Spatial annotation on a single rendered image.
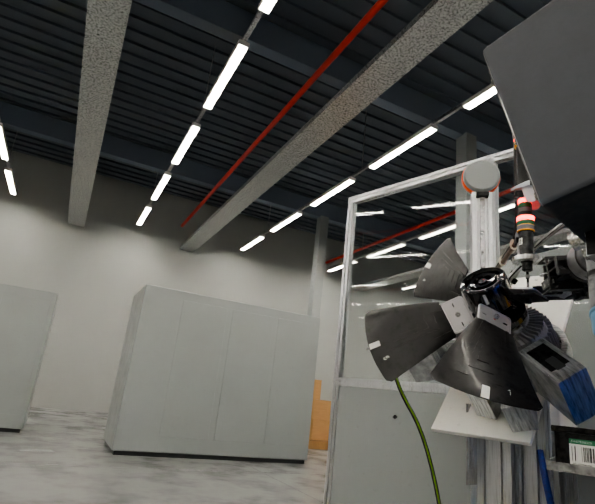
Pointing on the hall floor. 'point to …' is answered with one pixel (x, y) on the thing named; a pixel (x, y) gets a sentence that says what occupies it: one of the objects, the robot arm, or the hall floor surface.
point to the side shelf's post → (568, 488)
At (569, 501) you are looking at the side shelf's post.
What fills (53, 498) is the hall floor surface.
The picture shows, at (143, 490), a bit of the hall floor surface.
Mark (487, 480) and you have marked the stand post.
